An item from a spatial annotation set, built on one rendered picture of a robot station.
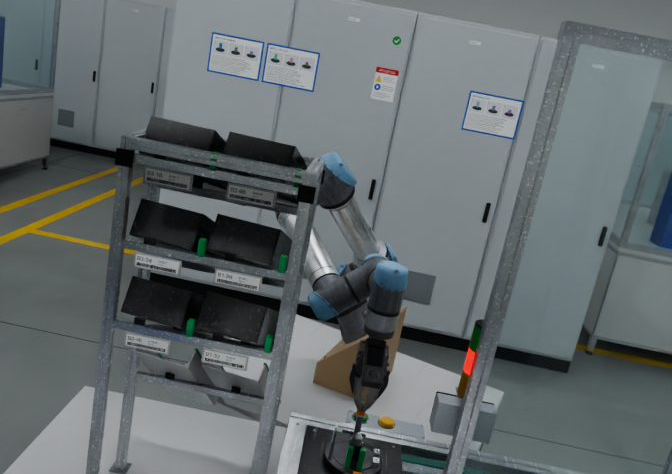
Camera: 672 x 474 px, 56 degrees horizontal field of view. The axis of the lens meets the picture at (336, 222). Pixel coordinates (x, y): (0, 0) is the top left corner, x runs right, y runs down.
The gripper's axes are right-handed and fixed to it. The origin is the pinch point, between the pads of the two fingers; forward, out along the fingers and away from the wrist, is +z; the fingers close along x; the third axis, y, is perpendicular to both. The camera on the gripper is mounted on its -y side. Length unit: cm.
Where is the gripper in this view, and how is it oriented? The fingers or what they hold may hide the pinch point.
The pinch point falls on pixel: (362, 408)
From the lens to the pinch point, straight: 155.4
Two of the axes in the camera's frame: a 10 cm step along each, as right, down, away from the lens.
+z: -1.9, 9.5, 2.4
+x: -9.8, -2.0, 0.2
